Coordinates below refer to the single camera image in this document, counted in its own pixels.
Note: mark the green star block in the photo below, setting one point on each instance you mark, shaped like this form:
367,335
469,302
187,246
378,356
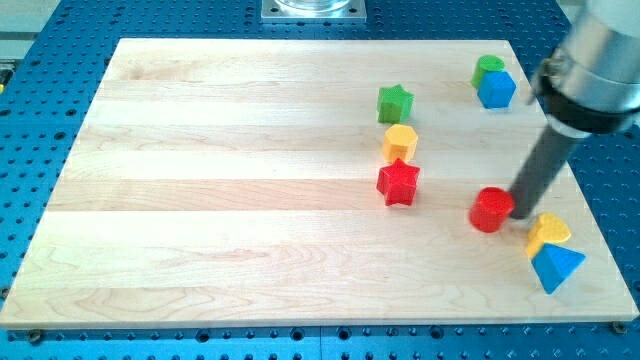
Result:
394,104

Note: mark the blue cube block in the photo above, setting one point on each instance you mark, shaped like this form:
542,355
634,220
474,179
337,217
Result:
496,90

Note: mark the black pusher rod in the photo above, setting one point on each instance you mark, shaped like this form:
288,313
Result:
545,160

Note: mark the yellow heart block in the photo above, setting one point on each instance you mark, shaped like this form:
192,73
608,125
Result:
548,228

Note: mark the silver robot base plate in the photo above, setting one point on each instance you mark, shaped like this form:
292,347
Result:
289,11

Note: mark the blue triangle block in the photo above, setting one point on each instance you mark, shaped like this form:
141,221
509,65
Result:
554,264

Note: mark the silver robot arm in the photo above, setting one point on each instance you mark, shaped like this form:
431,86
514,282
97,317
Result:
590,82

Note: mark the red cylinder block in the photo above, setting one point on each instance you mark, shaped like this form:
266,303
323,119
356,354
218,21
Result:
491,208

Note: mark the yellow hexagon block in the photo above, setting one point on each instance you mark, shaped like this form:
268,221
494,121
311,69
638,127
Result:
400,142

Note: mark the red star block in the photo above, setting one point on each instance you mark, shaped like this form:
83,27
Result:
398,183

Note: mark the light wooden board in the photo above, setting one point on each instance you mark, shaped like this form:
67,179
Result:
232,183

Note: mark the green cylinder block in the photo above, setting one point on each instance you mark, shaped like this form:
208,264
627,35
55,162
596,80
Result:
486,64

